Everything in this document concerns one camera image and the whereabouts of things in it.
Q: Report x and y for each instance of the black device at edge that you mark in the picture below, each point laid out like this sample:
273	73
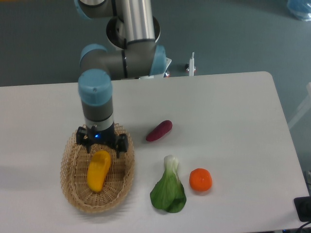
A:
303	208

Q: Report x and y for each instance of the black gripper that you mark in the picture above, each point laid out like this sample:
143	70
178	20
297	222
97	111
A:
90	136

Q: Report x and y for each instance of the blue plastic bag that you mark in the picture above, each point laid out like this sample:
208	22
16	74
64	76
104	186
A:
301	9

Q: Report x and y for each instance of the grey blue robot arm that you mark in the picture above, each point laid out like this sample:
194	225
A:
141	56

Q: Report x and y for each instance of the green bok choy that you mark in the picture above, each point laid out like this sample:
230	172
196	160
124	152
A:
168	193

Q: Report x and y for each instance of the yellow mango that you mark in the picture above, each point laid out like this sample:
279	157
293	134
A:
98	169

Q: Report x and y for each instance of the purple sweet potato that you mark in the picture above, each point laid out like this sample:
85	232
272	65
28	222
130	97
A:
159	131

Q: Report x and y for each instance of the woven wicker basket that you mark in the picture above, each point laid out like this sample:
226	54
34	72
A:
118	182

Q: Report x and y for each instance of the orange tangerine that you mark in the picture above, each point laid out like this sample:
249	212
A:
200	180

